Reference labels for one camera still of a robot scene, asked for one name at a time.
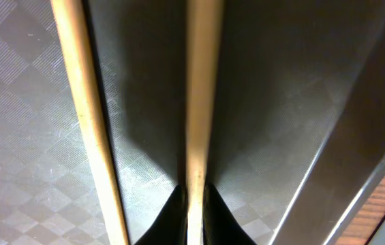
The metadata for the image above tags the brown serving tray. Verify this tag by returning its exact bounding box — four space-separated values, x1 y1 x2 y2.
0 0 385 244

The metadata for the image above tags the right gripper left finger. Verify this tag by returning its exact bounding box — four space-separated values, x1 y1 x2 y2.
136 185 187 245

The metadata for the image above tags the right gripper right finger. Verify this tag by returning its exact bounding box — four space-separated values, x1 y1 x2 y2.
203 183 256 245

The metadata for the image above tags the wooden chopstick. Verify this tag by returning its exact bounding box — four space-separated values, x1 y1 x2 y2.
50 0 129 245
185 0 224 245

